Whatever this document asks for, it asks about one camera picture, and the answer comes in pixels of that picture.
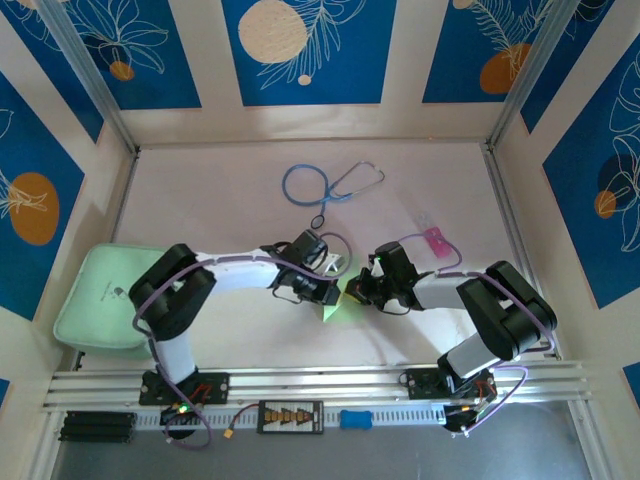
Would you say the light green cloth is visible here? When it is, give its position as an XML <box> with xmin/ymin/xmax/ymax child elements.
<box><xmin>321</xmin><ymin>277</ymin><xmax>364</xmax><ymax>324</ymax></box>

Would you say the pink clear plastic case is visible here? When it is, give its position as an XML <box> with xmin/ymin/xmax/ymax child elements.
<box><xmin>414</xmin><ymin>211</ymin><xmax>454</xmax><ymax>259</ymax></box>

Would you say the blue stethoscope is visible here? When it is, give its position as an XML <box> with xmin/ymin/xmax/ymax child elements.
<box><xmin>282</xmin><ymin>160</ymin><xmax>386</xmax><ymax>231</ymax></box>

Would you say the blue bone-shaped clip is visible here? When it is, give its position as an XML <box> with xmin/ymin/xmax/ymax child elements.
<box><xmin>339</xmin><ymin>409</ymin><xmax>374</xmax><ymax>430</ymax></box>

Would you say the black power distribution board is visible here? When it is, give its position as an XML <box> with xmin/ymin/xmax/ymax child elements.
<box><xmin>257</xmin><ymin>400</ymin><xmax>325</xmax><ymax>434</ymax></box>

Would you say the circuit board with green light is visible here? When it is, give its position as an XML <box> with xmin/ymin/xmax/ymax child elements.
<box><xmin>159</xmin><ymin>402</ymin><xmax>202</xmax><ymax>427</ymax></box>

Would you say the mint green zip pouch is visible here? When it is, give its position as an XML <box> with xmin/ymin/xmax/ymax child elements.
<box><xmin>52</xmin><ymin>243</ymin><xmax>169</xmax><ymax>360</ymax></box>

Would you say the black ribbed block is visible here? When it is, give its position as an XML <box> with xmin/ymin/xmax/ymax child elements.
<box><xmin>58</xmin><ymin>410</ymin><xmax>137</xmax><ymax>444</ymax></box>

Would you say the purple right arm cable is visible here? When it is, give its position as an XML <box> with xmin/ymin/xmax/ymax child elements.
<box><xmin>399</xmin><ymin>230</ymin><xmax>559</xmax><ymax>434</ymax></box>

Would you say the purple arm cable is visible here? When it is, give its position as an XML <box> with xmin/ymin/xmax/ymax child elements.
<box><xmin>132</xmin><ymin>231</ymin><xmax>353</xmax><ymax>452</ymax></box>
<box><xmin>399</xmin><ymin>230</ymin><xmax>559</xmax><ymax>434</ymax></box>

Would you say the aluminium mounting rail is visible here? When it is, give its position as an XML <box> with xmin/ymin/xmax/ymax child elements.
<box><xmin>42</xmin><ymin>363</ymin><xmax>594</xmax><ymax>412</ymax></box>

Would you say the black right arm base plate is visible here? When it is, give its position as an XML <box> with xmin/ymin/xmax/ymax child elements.
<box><xmin>407</xmin><ymin>368</ymin><xmax>496</xmax><ymax>401</ymax></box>

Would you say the white slotted cable duct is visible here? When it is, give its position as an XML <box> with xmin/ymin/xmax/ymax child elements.
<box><xmin>134</xmin><ymin>403</ymin><xmax>446</xmax><ymax>431</ymax></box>

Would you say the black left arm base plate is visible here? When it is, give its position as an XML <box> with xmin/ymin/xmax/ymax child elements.
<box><xmin>138</xmin><ymin>372</ymin><xmax>231</xmax><ymax>406</ymax></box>

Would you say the aluminium table side rail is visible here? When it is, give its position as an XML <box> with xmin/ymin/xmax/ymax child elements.
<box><xmin>104</xmin><ymin>149</ymin><xmax>141</xmax><ymax>249</ymax></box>
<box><xmin>483</xmin><ymin>142</ymin><xmax>560</xmax><ymax>361</ymax></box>

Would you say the circuit board with coloured wires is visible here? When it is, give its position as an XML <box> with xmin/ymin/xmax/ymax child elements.
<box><xmin>442</xmin><ymin>398</ymin><xmax>501</xmax><ymax>437</ymax></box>

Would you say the wire with yellow connector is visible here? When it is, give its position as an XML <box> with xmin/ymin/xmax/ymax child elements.
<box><xmin>222</xmin><ymin>404</ymin><xmax>261</xmax><ymax>442</ymax></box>

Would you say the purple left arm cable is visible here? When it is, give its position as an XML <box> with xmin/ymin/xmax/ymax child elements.
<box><xmin>132</xmin><ymin>231</ymin><xmax>353</xmax><ymax>452</ymax></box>

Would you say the aluminium frame post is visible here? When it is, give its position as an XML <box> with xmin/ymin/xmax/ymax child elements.
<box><xmin>34</xmin><ymin>0</ymin><xmax>140</xmax><ymax>155</ymax></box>
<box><xmin>485</xmin><ymin>0</ymin><xmax>587</xmax><ymax>154</ymax></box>

